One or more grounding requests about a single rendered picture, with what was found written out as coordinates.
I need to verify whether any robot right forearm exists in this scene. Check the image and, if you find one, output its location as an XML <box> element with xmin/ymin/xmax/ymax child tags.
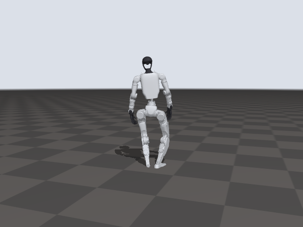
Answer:
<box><xmin>165</xmin><ymin>93</ymin><xmax>172</xmax><ymax>109</ymax></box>

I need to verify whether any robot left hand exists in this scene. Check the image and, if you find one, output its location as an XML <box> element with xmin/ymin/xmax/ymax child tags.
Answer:
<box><xmin>129</xmin><ymin>110</ymin><xmax>137</xmax><ymax>124</ymax></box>

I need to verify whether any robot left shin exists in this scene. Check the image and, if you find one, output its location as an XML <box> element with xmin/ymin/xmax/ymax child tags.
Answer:
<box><xmin>142</xmin><ymin>137</ymin><xmax>150</xmax><ymax>167</ymax></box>

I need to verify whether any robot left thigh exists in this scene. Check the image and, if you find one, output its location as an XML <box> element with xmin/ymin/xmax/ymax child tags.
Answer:
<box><xmin>136</xmin><ymin>109</ymin><xmax>149</xmax><ymax>144</ymax></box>

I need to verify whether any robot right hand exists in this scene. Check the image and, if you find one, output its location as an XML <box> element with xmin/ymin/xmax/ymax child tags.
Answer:
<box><xmin>165</xmin><ymin>105</ymin><xmax>172</xmax><ymax>120</ymax></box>

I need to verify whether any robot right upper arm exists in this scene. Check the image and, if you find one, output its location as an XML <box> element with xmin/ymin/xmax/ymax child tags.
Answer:
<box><xmin>158</xmin><ymin>73</ymin><xmax>170</xmax><ymax>95</ymax></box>

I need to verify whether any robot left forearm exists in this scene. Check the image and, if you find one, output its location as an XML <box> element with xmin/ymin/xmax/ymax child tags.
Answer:
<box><xmin>128</xmin><ymin>97</ymin><xmax>135</xmax><ymax>113</ymax></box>

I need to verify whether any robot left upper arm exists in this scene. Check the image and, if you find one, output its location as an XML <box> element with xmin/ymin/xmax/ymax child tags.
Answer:
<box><xmin>131</xmin><ymin>75</ymin><xmax>140</xmax><ymax>99</ymax></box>

